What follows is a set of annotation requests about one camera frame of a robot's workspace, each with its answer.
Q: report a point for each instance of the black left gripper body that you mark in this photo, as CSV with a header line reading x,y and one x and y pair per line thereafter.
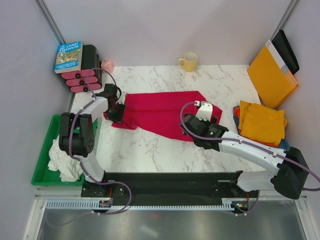
x,y
113,112

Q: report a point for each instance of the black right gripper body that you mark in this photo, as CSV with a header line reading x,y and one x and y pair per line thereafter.
x,y
207,123

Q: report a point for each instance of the crimson red t-shirt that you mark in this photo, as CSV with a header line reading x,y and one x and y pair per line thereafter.
x,y
157,112

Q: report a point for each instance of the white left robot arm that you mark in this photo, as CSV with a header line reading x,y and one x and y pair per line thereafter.
x,y
77,137

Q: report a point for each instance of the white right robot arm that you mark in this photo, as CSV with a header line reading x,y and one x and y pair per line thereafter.
x,y
286,171

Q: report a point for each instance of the black pink drawer organizer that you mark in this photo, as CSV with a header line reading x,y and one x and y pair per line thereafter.
x,y
78,80

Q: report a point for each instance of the small pink box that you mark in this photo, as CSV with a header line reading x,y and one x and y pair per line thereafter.
x,y
107,65

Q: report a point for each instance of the yellow ceramic mug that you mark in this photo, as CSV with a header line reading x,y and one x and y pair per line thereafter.
x,y
189,62

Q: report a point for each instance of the orange padded envelope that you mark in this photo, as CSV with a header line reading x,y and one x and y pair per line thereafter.
x,y
271,77

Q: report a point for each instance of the blue treehouse paperback book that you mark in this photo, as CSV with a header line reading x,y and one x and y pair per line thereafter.
x,y
68,57

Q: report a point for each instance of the folded blue t-shirt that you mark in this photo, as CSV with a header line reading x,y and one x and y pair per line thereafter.
x,y
236,118

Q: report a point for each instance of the white crumpled t-shirt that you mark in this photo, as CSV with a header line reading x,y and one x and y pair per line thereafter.
x,y
69,168

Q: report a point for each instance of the green plastic tray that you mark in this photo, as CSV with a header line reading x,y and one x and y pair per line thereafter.
x,y
42,176

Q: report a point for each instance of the black folder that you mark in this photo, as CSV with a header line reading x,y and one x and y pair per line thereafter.
x,y
284,49

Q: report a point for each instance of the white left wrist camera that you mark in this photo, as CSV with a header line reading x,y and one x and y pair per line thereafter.
x,y
122,98

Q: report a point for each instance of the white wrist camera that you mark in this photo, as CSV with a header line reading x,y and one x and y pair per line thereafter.
x,y
122,98
204,110

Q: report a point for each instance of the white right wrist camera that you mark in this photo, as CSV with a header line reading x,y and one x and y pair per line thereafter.
x,y
204,110

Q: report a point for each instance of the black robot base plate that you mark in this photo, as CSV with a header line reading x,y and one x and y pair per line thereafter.
x,y
167,189

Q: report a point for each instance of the white slotted cable duct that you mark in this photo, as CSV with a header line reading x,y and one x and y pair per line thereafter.
x,y
108,204

